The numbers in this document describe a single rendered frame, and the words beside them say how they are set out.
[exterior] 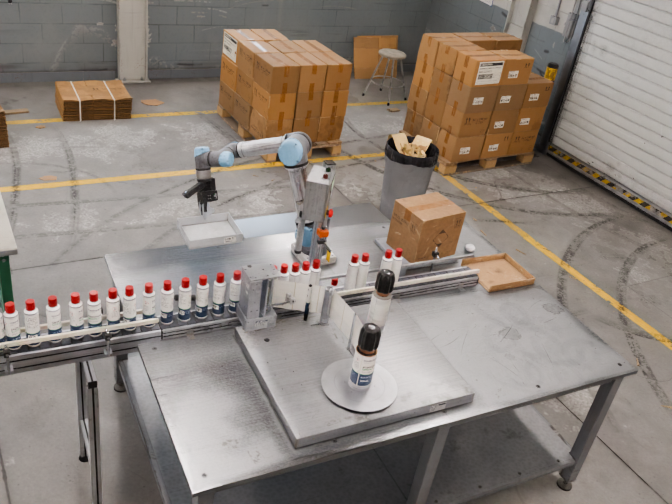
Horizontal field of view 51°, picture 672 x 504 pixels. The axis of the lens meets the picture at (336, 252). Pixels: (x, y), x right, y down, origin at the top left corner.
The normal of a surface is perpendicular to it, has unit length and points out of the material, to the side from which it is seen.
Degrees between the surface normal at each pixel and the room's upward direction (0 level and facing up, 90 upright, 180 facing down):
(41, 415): 0
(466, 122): 90
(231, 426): 0
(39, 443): 0
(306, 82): 90
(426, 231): 90
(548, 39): 90
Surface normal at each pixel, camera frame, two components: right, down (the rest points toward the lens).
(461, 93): -0.84, 0.16
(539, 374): 0.15, -0.84
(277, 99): 0.48, 0.48
